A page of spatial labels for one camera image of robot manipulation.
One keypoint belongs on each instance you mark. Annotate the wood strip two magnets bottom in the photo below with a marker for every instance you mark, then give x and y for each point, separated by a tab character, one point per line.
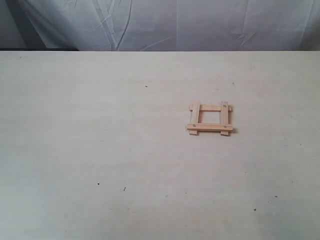
209	127

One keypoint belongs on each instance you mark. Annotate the wood strip two magnets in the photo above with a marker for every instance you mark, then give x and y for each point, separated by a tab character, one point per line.
224	114
209	127

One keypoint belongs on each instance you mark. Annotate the plain wood strip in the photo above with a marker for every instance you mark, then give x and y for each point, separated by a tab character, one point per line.
195	116
210	108

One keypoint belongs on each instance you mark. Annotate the plain wood strip top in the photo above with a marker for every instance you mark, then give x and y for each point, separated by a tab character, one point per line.
210	108

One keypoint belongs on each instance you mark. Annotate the white backdrop cloth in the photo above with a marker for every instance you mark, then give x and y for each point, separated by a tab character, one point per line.
160	25

